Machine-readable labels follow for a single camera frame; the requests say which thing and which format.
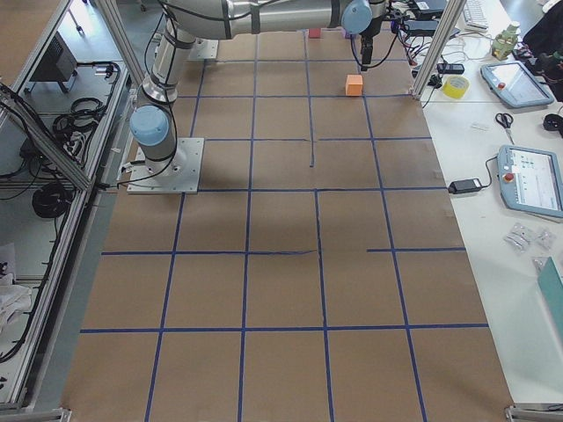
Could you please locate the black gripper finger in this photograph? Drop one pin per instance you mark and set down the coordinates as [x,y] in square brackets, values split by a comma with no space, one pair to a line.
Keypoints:
[368,58]
[363,61]

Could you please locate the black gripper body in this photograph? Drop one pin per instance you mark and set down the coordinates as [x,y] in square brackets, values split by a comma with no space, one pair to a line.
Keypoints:
[366,44]

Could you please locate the orange foam cube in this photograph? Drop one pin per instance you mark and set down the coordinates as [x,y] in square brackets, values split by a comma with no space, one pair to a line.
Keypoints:
[354,85]

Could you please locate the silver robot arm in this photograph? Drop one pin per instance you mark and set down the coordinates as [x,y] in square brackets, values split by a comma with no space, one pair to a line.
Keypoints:
[193,31]

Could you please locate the pink foam cube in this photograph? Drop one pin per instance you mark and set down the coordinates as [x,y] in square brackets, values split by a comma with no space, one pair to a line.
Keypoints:
[315,33]

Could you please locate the yellow tape roll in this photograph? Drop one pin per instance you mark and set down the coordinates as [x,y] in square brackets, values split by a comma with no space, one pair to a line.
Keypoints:
[456,86]

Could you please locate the white keyboard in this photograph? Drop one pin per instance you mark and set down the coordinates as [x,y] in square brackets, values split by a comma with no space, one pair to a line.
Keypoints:
[473,16]

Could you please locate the green toy device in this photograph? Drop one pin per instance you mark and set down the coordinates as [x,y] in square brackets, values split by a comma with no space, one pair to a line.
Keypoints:
[504,43]

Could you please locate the far teach pendant tablet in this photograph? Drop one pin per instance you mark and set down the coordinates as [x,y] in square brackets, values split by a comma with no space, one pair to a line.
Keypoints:
[515,86]

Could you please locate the teach pendant tablet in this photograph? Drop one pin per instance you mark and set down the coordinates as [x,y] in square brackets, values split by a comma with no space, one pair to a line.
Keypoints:
[515,86]
[530,180]

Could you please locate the black power adapter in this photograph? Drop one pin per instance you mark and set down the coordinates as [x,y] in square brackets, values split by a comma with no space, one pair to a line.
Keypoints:
[463,186]

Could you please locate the near teach pendant tablet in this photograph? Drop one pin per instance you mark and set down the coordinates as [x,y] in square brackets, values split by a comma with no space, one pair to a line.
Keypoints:
[530,180]

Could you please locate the brown paper table mat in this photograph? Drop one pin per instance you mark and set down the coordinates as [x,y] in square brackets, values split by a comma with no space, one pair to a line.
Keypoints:
[319,273]

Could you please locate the small plastic parts bags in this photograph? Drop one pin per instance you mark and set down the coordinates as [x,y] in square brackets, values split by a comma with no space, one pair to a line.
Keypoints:
[521,237]

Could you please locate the teal board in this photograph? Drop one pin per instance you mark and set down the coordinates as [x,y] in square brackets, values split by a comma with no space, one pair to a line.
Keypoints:
[550,284]

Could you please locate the black control box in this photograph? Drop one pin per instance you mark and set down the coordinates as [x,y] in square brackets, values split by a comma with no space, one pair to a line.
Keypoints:
[57,65]

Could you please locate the crumpled white cloth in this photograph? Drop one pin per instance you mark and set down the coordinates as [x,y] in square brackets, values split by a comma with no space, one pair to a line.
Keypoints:
[15,300]

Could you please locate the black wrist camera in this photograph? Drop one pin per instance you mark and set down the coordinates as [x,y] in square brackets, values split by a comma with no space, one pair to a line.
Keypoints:
[397,19]

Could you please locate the aluminium frame post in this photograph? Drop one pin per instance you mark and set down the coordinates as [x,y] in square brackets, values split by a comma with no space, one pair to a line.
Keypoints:
[447,22]

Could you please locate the black handled scissors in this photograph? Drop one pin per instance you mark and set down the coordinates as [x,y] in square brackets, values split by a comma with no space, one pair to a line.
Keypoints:
[506,120]

